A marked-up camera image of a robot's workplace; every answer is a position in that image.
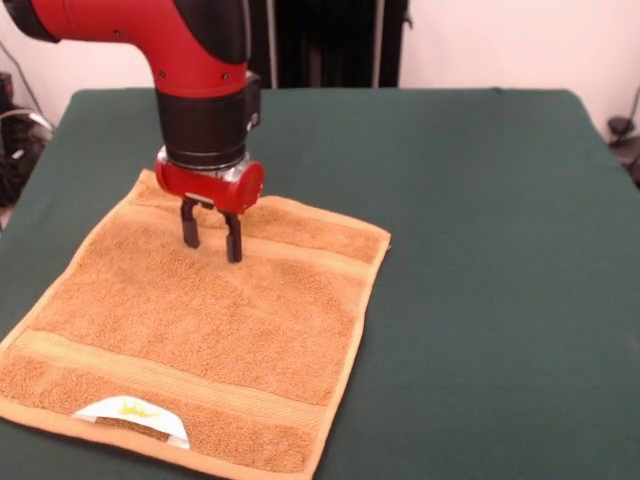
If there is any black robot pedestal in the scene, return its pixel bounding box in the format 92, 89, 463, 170
247, 0, 412, 90

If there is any black floor device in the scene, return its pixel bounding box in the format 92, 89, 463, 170
607, 115, 640, 189

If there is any black cable pile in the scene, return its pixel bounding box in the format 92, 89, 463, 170
0, 105, 55, 207

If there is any orange terry towel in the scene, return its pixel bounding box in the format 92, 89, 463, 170
0, 168, 393, 480

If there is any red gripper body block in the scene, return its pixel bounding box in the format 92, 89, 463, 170
154, 147, 266, 216

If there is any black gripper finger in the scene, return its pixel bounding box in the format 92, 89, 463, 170
219, 209, 244, 265
178, 197, 202, 250

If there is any dark green table cloth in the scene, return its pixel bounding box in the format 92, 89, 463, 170
0, 88, 640, 480

